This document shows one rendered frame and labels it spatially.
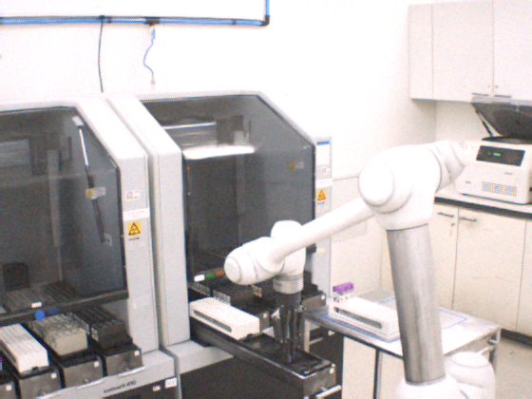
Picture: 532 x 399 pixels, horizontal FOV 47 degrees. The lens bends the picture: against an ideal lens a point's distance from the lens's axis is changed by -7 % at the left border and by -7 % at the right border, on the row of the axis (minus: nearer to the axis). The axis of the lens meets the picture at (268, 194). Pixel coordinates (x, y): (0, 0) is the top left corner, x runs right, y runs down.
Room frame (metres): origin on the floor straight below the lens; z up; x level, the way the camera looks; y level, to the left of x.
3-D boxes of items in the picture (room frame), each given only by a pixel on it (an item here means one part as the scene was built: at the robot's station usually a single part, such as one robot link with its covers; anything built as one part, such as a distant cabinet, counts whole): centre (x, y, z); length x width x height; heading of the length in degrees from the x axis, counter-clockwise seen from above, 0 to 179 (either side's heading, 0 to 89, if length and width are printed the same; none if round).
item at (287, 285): (1.89, -0.06, 1.07); 0.09 x 0.09 x 0.06
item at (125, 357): (2.18, 0.69, 0.78); 0.73 x 0.14 x 0.09; 40
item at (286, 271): (1.88, -0.05, 1.18); 0.13 x 0.11 x 0.16; 138
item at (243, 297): (2.36, 0.11, 0.85); 0.12 x 0.02 x 0.06; 130
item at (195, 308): (2.19, 0.17, 0.83); 0.30 x 0.10 x 0.06; 40
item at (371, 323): (2.15, -0.34, 0.85); 0.30 x 0.10 x 0.06; 38
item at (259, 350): (2.05, 0.05, 0.78); 0.73 x 0.14 x 0.09; 40
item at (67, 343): (1.90, 0.65, 0.85); 0.12 x 0.02 x 0.06; 131
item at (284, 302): (1.89, -0.06, 1.00); 0.08 x 0.07 x 0.09; 130
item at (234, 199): (2.59, 0.20, 1.28); 0.61 x 0.51 x 0.63; 130
